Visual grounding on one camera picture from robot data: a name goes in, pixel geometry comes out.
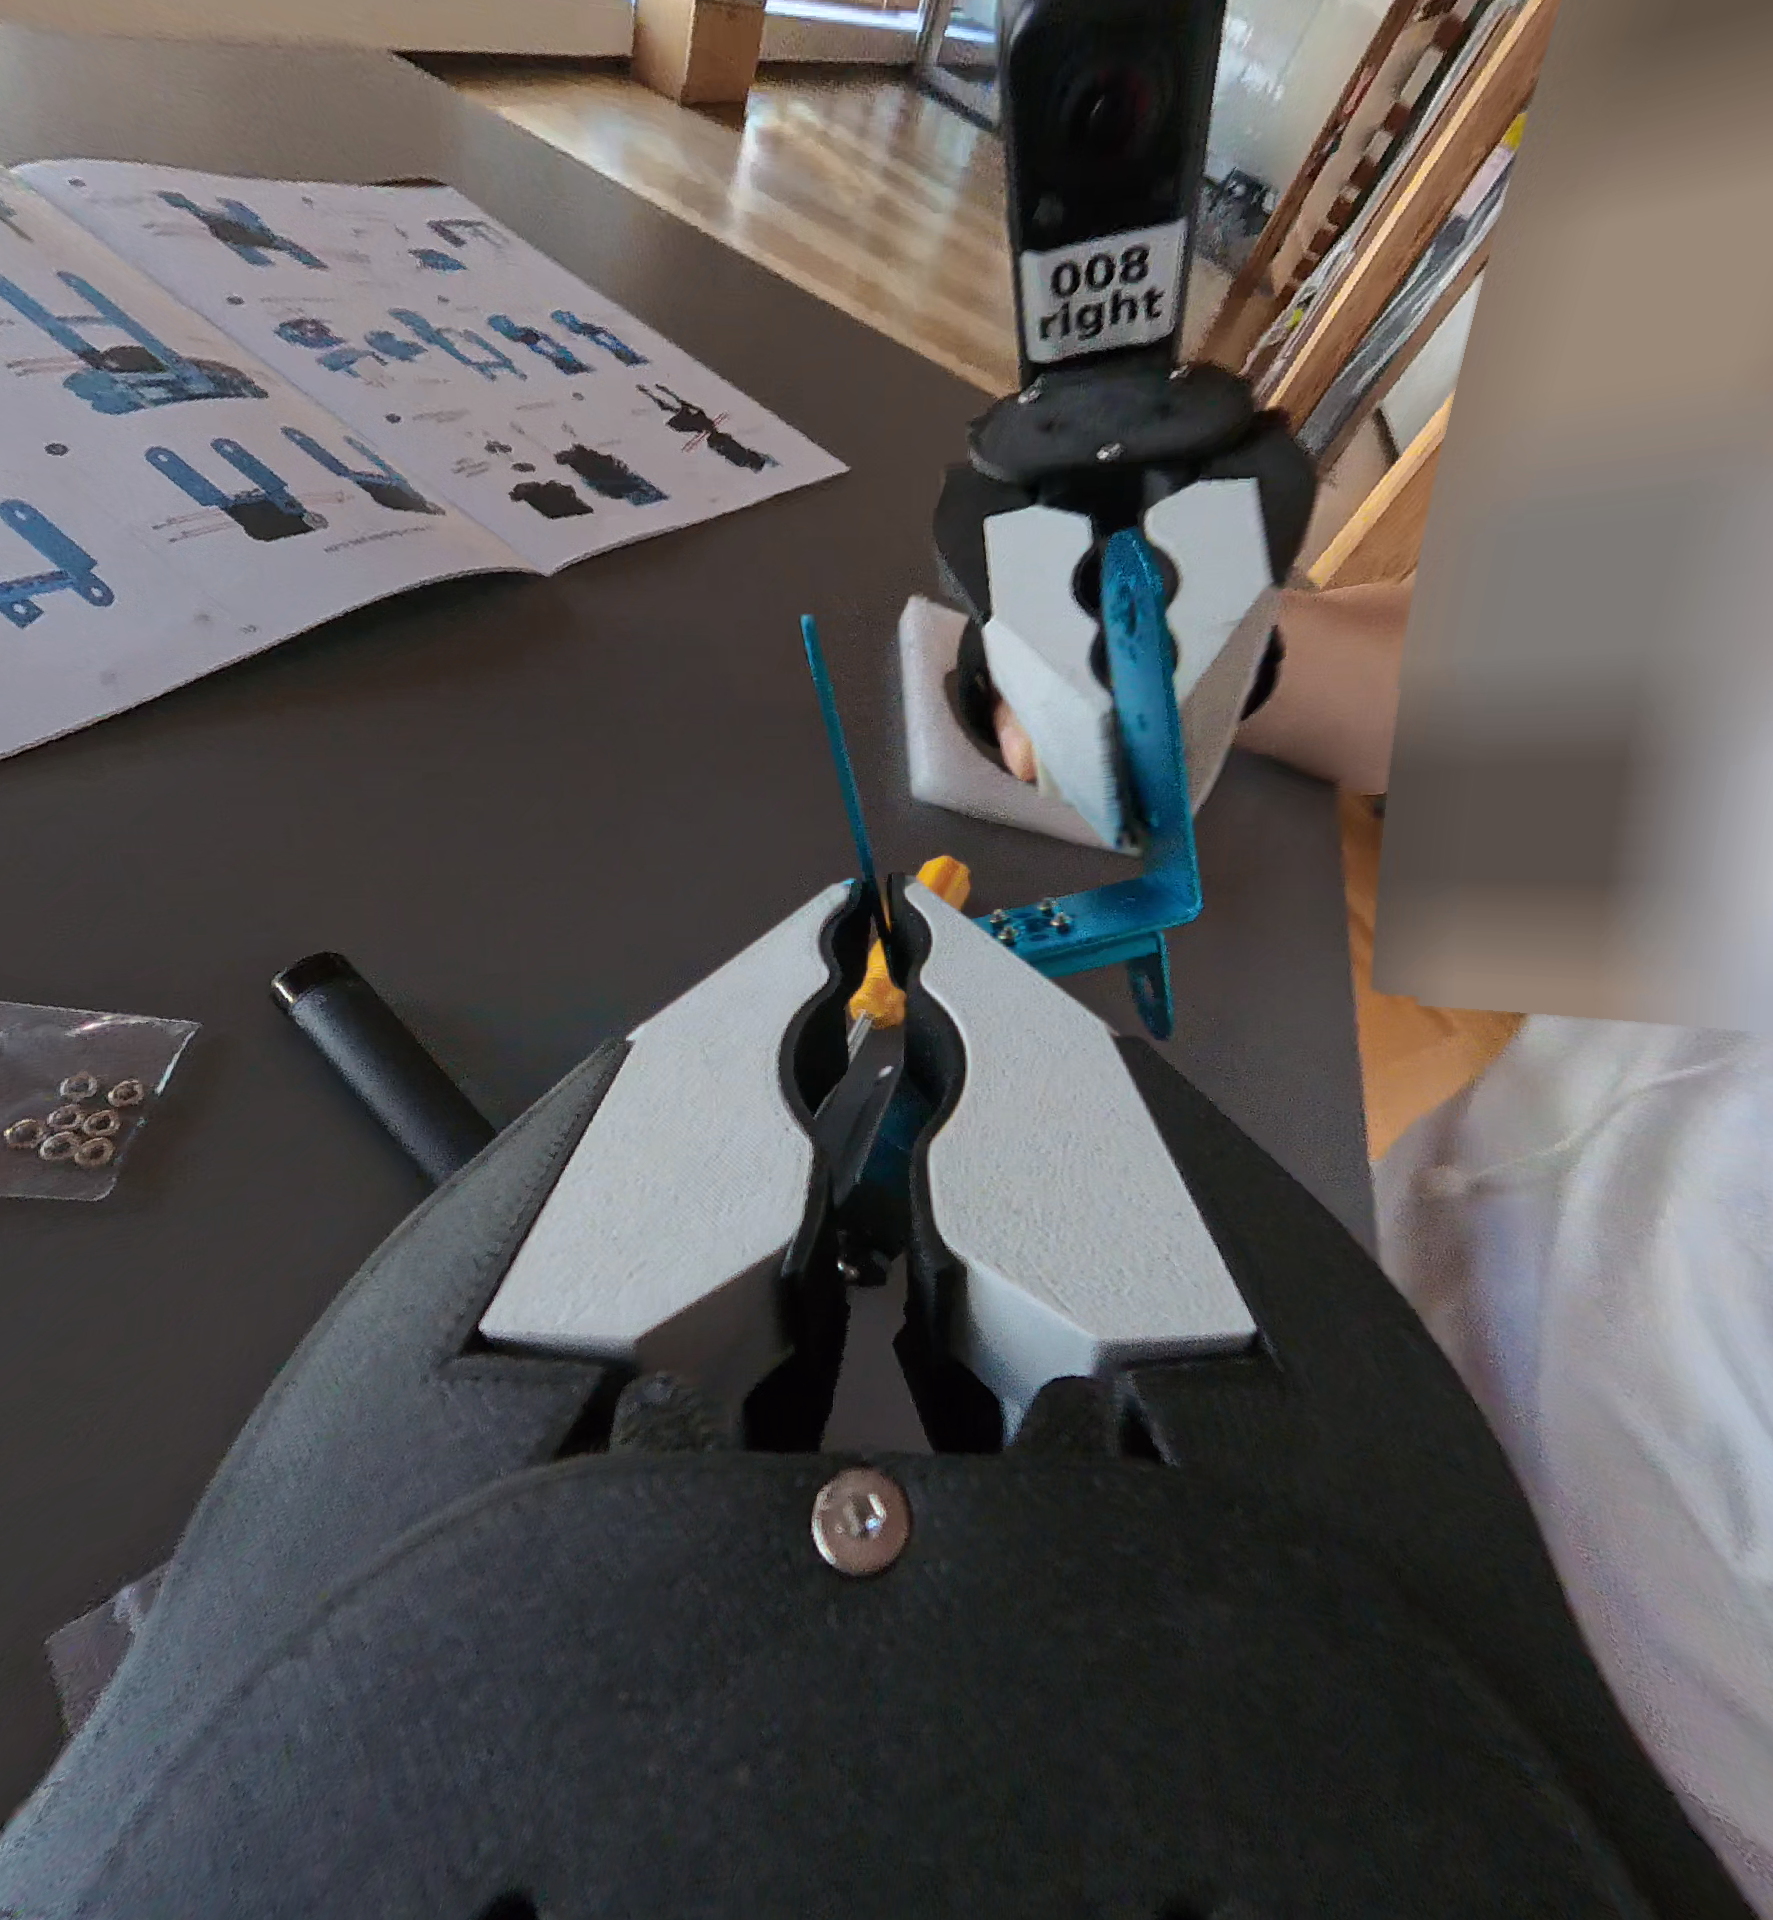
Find scattered small clear parts bags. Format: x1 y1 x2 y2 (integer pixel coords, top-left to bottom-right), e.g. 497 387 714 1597
0 991 202 1206

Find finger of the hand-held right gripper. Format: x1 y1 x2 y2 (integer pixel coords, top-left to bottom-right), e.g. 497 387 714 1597
1143 478 1282 824
979 513 1148 854

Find black servo motor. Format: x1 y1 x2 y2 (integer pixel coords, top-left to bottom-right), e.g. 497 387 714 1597
787 1026 909 1282

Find white foam piece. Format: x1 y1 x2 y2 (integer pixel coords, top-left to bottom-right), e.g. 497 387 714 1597
899 595 1128 827

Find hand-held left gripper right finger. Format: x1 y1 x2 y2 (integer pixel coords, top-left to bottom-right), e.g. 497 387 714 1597
899 875 1262 1456

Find black cylindrical tool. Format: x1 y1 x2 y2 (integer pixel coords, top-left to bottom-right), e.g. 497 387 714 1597
273 953 497 1186

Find white t-shirt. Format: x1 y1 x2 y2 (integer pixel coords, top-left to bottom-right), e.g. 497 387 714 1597
1372 1016 1773 1920

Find blue metal bracket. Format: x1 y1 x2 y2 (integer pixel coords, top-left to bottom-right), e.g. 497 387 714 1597
796 531 1204 1043

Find yellow handled screwdriver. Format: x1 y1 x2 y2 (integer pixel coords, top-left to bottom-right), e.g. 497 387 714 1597
845 858 975 1054

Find open instruction booklet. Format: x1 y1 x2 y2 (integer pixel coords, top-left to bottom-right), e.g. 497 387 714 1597
0 118 849 788

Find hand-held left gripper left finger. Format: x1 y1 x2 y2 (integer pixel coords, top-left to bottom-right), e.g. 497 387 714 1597
478 881 890 1447

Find dark grey desk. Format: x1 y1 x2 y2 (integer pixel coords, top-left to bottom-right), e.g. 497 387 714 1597
0 17 1380 1803

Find square wooden pillar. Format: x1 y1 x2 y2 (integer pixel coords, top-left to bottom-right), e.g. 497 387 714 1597
629 0 768 109

